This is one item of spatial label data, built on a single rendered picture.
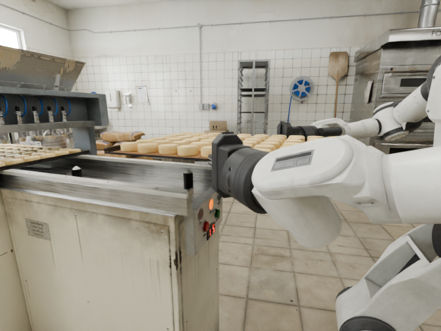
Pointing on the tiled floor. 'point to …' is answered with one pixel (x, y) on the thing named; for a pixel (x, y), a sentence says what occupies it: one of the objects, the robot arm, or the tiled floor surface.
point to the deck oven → (395, 80)
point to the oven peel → (338, 69)
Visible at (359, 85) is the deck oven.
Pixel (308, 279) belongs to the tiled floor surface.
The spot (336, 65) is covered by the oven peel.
